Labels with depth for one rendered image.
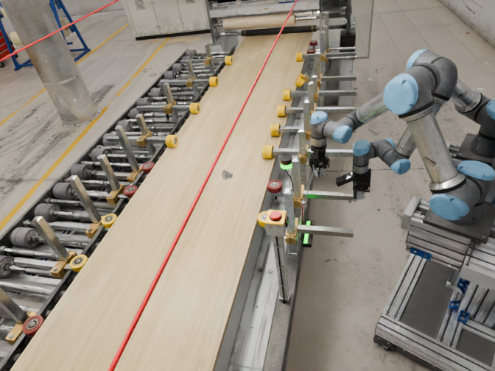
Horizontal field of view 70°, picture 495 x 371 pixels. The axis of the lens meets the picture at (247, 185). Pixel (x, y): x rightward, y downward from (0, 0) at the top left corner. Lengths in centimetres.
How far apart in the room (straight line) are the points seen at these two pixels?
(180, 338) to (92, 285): 52
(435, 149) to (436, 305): 123
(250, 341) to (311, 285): 99
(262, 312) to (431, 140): 104
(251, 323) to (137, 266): 58
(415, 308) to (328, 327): 53
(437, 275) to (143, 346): 174
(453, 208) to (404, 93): 43
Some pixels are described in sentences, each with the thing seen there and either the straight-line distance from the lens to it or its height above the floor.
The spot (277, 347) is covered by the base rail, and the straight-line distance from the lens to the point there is 158.
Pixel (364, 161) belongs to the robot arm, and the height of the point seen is 110.
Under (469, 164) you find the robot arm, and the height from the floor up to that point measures 127.
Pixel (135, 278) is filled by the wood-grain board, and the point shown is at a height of 90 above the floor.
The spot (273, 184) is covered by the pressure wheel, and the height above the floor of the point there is 91.
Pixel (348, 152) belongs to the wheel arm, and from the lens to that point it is 203.
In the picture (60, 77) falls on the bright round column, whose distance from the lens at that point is 526.
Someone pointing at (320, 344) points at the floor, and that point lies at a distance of 236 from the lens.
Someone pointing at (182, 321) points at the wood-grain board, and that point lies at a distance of 147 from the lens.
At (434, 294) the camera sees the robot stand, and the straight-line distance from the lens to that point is 239.
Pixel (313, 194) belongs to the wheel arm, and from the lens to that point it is 190.
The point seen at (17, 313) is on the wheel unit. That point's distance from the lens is 186.
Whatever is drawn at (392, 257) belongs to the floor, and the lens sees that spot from 277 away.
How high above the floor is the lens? 212
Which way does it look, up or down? 39 degrees down
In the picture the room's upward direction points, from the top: 10 degrees counter-clockwise
